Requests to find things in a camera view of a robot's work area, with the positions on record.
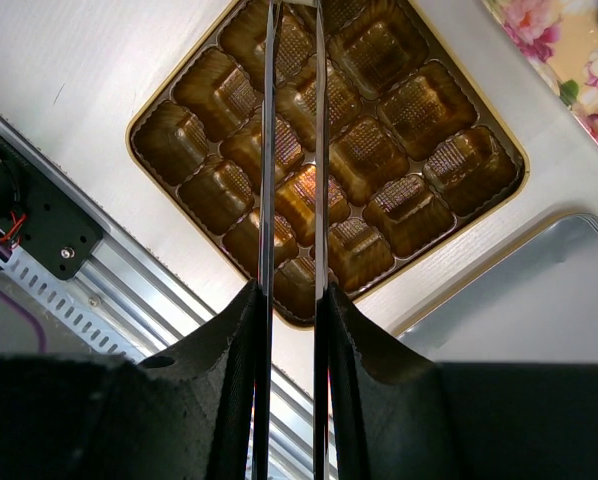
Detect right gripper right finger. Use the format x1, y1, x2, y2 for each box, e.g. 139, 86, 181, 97
327, 284, 444, 479

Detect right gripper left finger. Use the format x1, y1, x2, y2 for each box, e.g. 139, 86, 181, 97
139, 281, 258, 479

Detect metal tongs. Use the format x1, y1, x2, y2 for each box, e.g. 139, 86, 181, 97
251, 0, 331, 480

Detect gold chocolate box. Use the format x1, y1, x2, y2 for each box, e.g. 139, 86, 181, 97
128, 1, 525, 329

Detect silver tin lid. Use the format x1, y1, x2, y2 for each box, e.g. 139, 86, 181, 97
399, 215, 598, 363

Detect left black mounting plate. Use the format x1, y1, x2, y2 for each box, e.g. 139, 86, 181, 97
0, 135, 103, 281

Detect floral tray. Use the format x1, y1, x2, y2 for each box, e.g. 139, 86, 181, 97
484, 0, 598, 145

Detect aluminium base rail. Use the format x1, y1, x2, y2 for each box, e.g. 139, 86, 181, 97
0, 117, 309, 479

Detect perforated cable duct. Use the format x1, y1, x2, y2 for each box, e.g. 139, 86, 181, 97
0, 247, 149, 363

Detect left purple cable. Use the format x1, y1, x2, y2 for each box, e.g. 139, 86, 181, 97
0, 224, 48, 354

